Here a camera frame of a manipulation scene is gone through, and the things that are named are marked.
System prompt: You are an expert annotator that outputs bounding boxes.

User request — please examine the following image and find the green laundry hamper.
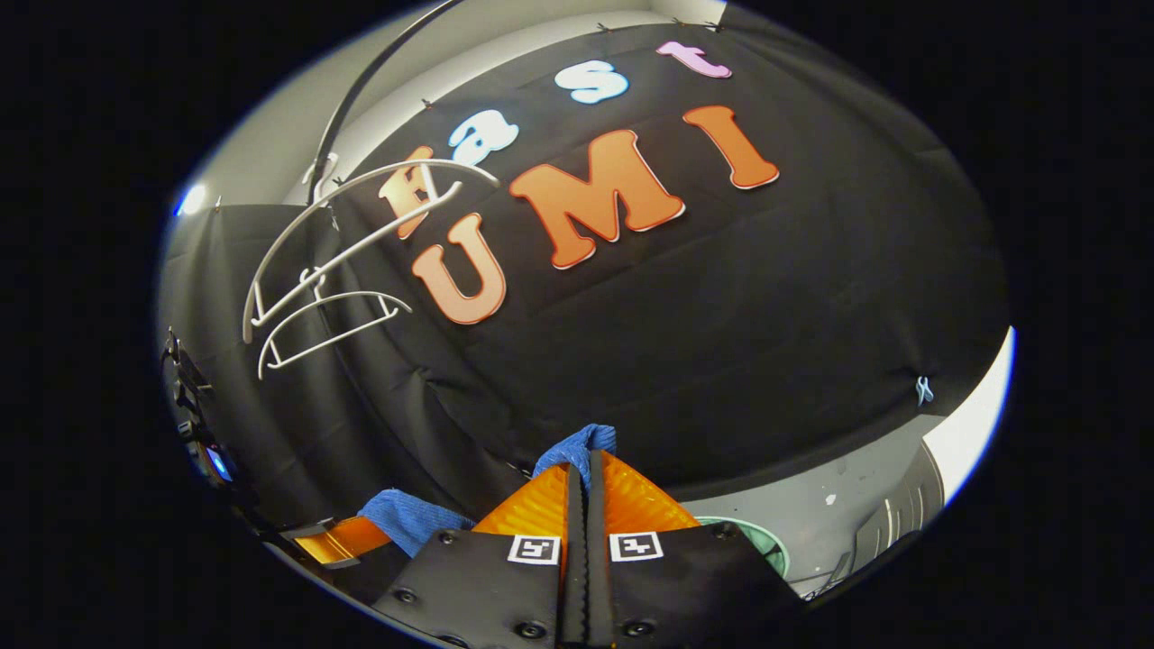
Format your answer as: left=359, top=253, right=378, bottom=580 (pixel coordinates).
left=694, top=516, right=792, bottom=580

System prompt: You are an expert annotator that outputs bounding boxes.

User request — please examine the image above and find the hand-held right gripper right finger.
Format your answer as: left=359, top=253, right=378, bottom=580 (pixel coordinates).
left=586, top=451, right=808, bottom=649

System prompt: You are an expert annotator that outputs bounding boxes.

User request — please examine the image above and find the black clothes rack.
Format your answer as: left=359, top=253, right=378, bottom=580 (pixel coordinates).
left=307, top=0, right=542, bottom=479

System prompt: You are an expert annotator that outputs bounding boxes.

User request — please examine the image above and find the black backdrop cloth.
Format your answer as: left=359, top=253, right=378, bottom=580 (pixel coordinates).
left=158, top=18, right=1011, bottom=542

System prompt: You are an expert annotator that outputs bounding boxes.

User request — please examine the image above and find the blue knit shirt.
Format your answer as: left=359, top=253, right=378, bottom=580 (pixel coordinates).
left=358, top=424, right=618, bottom=558

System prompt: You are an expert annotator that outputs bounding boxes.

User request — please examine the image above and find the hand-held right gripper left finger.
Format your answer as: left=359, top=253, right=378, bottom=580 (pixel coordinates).
left=374, top=462, right=587, bottom=649

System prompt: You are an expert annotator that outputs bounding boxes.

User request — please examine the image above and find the white plastic hanger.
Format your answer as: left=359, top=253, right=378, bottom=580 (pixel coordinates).
left=242, top=160, right=501, bottom=345
left=257, top=290, right=414, bottom=379

